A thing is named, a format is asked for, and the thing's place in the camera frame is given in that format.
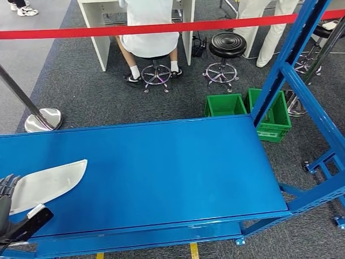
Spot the green plastic crate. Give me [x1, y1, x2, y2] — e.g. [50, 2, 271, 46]
[245, 88, 292, 144]
[203, 93, 248, 118]

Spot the yellow floor tape outline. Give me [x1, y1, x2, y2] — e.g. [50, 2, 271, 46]
[96, 242, 200, 259]

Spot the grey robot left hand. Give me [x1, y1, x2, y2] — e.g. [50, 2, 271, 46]
[0, 174, 21, 237]

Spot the black stool chrome base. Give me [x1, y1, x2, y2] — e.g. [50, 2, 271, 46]
[292, 18, 345, 78]
[140, 55, 172, 94]
[202, 31, 247, 94]

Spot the black cable bundle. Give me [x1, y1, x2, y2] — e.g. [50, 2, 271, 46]
[191, 30, 208, 58]

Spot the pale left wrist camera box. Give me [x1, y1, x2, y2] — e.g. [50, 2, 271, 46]
[27, 203, 47, 220]

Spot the chrome barrier stanchion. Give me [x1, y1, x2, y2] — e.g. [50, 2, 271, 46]
[283, 16, 345, 118]
[0, 64, 64, 134]

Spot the white curved plastic panel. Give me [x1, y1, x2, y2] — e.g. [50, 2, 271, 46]
[9, 159, 88, 216]

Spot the blue metal shelf rack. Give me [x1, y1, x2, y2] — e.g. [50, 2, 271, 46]
[301, 148, 345, 230]
[0, 0, 345, 259]

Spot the red barrier belt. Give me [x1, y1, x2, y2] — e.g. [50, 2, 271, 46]
[0, 9, 345, 40]

